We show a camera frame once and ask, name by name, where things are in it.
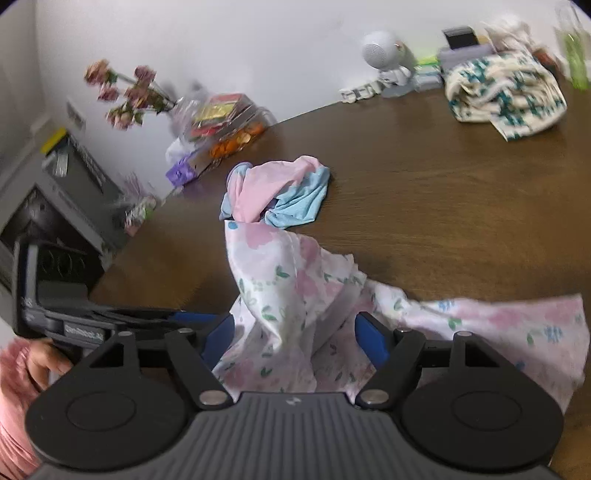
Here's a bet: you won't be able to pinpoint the pink floral dress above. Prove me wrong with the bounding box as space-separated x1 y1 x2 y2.
214 221 590 407

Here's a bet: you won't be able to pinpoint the person left hand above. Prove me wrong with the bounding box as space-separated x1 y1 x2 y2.
26 339 72 391

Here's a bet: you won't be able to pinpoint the pen holder with items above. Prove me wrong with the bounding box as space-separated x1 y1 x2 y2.
110 172 161 237

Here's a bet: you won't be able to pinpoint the purple tissue box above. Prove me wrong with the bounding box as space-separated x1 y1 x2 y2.
165 153 211 187

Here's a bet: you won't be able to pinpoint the pink blue purple garment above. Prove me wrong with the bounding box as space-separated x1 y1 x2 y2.
219 156 331 229

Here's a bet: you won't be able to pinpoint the dried pink flower bouquet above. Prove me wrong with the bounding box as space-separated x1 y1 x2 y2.
84 59 177 130

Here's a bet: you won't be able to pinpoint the plastic bag of snacks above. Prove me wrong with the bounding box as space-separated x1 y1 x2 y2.
165 86 276 167

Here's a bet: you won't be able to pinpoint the white letter block ornament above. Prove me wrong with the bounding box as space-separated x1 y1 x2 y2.
339 82 383 104

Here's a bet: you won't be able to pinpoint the green white small boxes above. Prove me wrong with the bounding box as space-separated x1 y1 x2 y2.
413 56 444 92

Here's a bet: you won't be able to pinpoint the cream green floral cloth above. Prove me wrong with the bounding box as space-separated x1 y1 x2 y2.
445 51 568 141

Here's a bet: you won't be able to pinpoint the white round robot toy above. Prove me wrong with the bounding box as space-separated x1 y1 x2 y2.
362 31 416 98

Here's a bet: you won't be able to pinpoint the grey storage box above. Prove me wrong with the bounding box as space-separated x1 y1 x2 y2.
436 43 496 71

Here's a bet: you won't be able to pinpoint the black small box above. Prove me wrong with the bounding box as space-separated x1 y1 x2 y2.
443 26 479 50

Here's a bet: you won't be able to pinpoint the white crumpled tissue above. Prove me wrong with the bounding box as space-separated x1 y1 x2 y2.
482 16 536 52

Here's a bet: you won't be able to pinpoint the green spray bottle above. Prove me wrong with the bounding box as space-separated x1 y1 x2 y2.
556 0 591 91

